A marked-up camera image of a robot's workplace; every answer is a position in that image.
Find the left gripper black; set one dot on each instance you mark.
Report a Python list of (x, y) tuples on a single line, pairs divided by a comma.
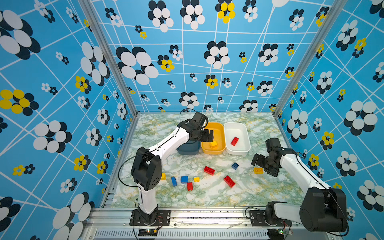
[(206, 138)]

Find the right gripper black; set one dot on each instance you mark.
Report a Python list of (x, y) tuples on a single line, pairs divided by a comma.
[(272, 171)]

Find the yellow plastic bin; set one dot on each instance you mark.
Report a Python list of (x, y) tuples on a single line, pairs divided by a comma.
[(219, 137)]

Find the dark teal plastic bin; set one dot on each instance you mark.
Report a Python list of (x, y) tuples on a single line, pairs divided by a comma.
[(190, 148)]

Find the white plastic bin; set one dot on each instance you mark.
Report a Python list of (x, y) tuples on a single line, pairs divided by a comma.
[(237, 130)]

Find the small blue lego brick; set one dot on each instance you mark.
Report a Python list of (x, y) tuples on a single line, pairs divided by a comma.
[(235, 166)]

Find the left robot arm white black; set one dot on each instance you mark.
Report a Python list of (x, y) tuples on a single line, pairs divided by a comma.
[(147, 166)]

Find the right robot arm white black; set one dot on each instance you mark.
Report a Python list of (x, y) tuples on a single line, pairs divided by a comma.
[(324, 209)]

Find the red lego brick long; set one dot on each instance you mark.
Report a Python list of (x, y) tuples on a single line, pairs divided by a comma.
[(229, 182)]

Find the blue lego brick square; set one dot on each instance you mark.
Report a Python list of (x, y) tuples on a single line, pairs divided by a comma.
[(184, 179)]

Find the small red lego brick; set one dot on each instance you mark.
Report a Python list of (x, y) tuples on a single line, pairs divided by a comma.
[(190, 186)]

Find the blue lego brick narrow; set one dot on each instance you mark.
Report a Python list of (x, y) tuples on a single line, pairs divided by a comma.
[(174, 181)]

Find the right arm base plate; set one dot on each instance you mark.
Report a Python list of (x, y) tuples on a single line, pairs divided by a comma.
[(259, 218)]

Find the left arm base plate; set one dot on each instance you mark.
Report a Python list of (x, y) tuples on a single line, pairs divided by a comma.
[(157, 218)]

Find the aluminium front rail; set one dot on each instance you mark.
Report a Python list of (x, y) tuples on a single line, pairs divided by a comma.
[(226, 223)]

